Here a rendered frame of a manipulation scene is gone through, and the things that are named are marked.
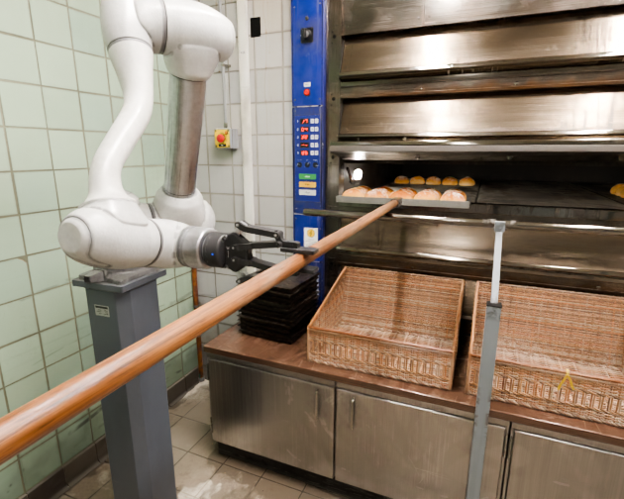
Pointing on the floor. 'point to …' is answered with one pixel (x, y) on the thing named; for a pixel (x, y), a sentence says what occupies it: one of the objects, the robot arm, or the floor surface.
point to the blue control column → (313, 67)
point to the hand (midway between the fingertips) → (299, 258)
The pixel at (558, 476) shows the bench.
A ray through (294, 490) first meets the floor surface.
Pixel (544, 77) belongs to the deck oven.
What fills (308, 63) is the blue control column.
